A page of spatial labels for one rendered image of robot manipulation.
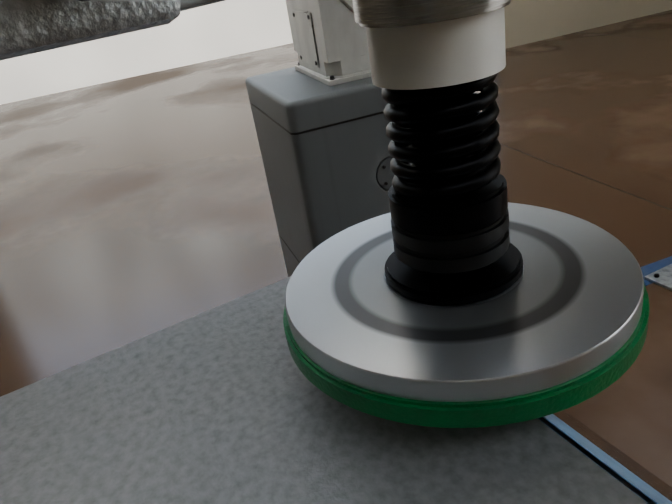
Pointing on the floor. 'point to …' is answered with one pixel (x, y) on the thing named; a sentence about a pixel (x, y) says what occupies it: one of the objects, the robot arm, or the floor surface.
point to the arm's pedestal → (320, 155)
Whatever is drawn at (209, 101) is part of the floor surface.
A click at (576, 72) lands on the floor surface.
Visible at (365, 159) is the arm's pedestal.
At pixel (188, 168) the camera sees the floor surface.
